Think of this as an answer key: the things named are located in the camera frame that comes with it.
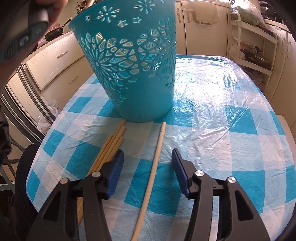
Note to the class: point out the teal perforated plastic bucket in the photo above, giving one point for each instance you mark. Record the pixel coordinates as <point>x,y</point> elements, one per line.
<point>131,47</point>

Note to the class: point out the blue white checkered tablecloth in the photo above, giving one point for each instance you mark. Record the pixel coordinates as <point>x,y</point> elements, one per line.
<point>220,121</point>

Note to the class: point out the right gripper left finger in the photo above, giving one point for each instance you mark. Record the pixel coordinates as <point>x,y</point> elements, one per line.
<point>110,172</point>

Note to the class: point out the black frying pan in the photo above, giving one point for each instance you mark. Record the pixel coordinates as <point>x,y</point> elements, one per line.
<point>53,34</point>

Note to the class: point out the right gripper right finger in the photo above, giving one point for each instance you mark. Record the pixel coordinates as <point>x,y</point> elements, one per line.
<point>184,171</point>

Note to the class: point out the plastic bag of vegetables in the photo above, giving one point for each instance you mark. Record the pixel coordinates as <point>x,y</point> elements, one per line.
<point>249,13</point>

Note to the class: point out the person's left hand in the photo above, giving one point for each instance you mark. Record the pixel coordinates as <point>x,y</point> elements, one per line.
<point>7,68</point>

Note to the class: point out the white rolling storage cart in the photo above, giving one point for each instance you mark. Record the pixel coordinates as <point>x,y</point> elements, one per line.
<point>253,48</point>

